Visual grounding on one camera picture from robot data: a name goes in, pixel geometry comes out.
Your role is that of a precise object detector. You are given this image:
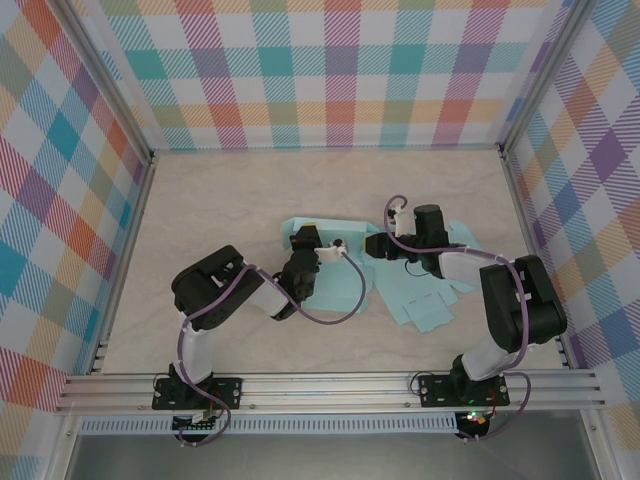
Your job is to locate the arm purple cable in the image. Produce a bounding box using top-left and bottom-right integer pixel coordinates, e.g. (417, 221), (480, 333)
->
(382, 194), (534, 444)
(175, 249), (369, 448)

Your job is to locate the grey metal panel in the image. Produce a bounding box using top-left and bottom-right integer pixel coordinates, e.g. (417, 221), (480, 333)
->
(64, 432), (601, 480)

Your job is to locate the aluminium mounting rail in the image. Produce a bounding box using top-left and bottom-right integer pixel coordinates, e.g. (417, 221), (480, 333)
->
(54, 372), (609, 414)

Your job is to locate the aluminium table edge rail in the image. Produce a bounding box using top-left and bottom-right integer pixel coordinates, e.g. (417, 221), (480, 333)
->
(88, 152), (157, 375)
(499, 144), (579, 370)

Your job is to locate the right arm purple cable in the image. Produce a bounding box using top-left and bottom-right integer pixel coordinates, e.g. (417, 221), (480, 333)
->
(382, 194), (534, 444)

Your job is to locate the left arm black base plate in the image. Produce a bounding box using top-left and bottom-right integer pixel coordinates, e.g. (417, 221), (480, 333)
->
(151, 377), (245, 412)

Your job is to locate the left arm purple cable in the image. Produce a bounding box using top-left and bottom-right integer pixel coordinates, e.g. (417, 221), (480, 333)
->
(175, 249), (369, 448)

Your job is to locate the aluminium frame post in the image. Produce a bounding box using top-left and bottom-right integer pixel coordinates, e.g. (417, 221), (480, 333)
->
(498, 0), (599, 156)
(49, 0), (157, 166)

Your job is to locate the light blue paper box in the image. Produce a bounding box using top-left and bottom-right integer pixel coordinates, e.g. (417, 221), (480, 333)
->
(279, 214), (380, 326)
(372, 218), (485, 334)

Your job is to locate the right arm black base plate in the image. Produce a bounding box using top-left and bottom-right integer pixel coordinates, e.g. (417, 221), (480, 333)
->
(418, 373), (511, 409)

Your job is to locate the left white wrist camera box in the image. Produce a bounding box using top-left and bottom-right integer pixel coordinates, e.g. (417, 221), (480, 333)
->
(317, 238), (350, 262)

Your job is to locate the white slotted cable duct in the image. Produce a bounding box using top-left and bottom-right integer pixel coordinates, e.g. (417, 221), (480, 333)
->
(79, 413), (460, 435)

